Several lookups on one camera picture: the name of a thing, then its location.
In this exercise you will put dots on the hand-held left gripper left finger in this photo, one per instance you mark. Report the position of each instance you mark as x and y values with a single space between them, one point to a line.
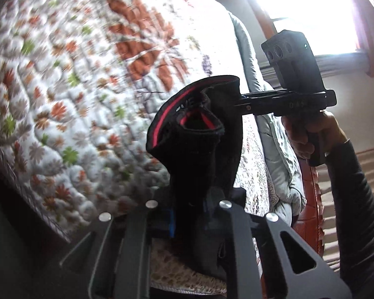
171 224

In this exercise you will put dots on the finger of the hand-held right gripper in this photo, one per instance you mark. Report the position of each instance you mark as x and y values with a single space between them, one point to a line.
255 102

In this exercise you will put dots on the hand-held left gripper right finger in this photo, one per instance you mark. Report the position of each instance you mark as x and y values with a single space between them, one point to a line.
237 224

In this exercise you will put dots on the black pants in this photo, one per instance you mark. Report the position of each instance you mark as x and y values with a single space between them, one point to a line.
199 168

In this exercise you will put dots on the person's right forearm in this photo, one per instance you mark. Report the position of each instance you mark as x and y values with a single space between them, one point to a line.
358 211

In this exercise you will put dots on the person's right hand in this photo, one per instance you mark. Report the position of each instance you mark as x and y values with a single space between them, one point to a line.
302 137

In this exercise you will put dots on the wooden framed window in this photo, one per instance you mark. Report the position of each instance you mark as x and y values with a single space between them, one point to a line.
305 6

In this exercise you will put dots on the grey duvet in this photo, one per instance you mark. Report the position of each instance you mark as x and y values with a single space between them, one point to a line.
280 162

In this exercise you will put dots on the wooden bed headboard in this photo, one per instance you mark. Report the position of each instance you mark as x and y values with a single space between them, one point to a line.
311 211

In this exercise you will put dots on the beige striped curtain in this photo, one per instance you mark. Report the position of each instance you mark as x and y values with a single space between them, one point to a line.
371 168

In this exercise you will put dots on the floral quilted bedspread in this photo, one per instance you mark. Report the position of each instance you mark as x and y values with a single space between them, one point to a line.
65 99

